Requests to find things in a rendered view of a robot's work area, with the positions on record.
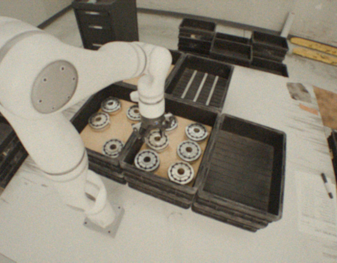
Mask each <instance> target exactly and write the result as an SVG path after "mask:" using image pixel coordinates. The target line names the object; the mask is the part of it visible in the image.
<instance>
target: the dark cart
mask: <svg viewBox="0 0 337 263"><path fill-rule="evenodd" d="M88 1H89V0H74V1H72V2H71V3H72V7H73V10H74V14H75V18H76V22H77V25H78V29H79V33H80V37H81V40H82V43H83V47H84V49H87V50H92V51H98V50H99V49H100V48H101V47H102V46H103V45H105V44H107V43H110V42H139V35H138V20H137V5H136V0H99V1H96V2H95V3H88Z"/></svg>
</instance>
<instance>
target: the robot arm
mask: <svg viewBox="0 0 337 263"><path fill-rule="evenodd" d="M171 62H172V57H171V54H170V52H169V51H168V50H167V49H166V48H164V47H161V46H156V45H152V44H147V43H143V42H110V43H107V44H105V45H103V46H102V47H101V48H100V49H99V50H98V51H92V50H87V49H82V48H79V47H75V46H71V45H68V44H65V43H63V42H62V41H60V40H59V39H58V38H57V37H55V36H53V35H51V34H49V33H47V32H45V31H43V30H41V29H39V28H37V27H35V26H32V25H30V24H28V23H26V22H23V21H21V20H18V19H15V18H10V17H4V16H0V112H1V113H2V114H3V115H4V116H5V118H6V119H7V120H8V121H9V122H10V124H11V126H12V127H13V128H14V130H15V132H16V133H17V135H18V137H19V139H20V140H21V142H22V144H23V145H24V147H25V148H26V150H27V151H28V153H29V154H30V156H31V157H32V159H33V160H34V162H35V163H36V165H37V166H38V168H39V169H40V170H41V172H42V173H43V174H44V175H45V176H46V177H47V179H48V180H49V181H50V182H51V183H52V184H53V186H54V187H55V189H56V190H57V192H58V194H59V196H60V198H61V200H62V201H63V202H64V203H65V204H66V205H67V206H68V207H70V208H71V209H73V210H76V211H80V212H84V213H85V216H86V217H87V218H88V219H89V220H90V221H92V222H93V223H95V224H97V225H99V226H101V227H102V228H105V227H106V226H107V225H109V224H111V223H112V222H113V220H114V218H115V209H114V207H113V205H112V204H111V202H110V200H109V199H108V197H107V191H106V188H105V186H104V183H103V181H102V180H101V178H100V177H99V176H98V175H97V174H96V173H94V172H93V171H91V170H88V157H87V152H86V149H85V146H84V143H83V141H82V138H81V136H80V135H79V133H78V132H77V130H76V129H75V127H74V126H73V125H72V123H71V122H70V121H69V120H68V119H67V117H66V116H65V115H64V114H63V113H62V111H63V110H65V109H67V108H69V107H71V106H73V105H74V104H76V103H78V102H80V101H81V100H83V99H85V98H87V97H89V96H91V95H92V94H94V93H96V92H98V91H99V90H101V89H103V88H105V87H106V86H108V85H110V84H112V83H115V82H117V81H121V80H126V79H131V78H135V77H138V76H140V75H142V74H143V73H145V74H146V75H143V76H142V77H141V78H140V79H139V80H138V83H137V88H138V91H135V92H132V93H131V94H130V95H131V100H132V101H137V102H138V105H139V110H140V122H139V123H137V124H134V123H132V124H131V126H132V128H133V131H134V132H135V134H136V136H137V138H138V139H140V138H142V141H143V143H146V144H147V134H149V132H150V130H152V129H155V128H159V134H160V136H161V138H163V137H164V136H165V131H166V129H170V127H171V124H172V121H173V116H172V114H171V113H170V112H168V113H167V114H166V115H165V100H164V84H165V80H166V76H167V73H168V71H169V68H170V66H171ZM165 119H166V120H165ZM164 120H165V124H164V125H163V124H162V123H163V122H164ZM140 127H142V130H141V132H139V128H140Z"/></svg>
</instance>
